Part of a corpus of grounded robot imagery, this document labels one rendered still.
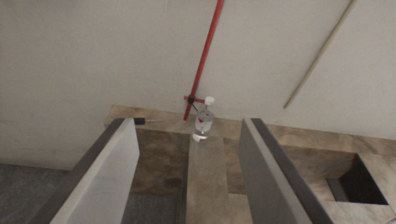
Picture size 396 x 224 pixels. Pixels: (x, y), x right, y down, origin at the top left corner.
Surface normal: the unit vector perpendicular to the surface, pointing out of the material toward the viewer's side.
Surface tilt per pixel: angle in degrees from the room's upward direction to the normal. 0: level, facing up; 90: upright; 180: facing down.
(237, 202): 0
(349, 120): 90
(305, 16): 90
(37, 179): 0
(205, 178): 0
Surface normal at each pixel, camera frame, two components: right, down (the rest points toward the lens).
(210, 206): 0.16, -0.69
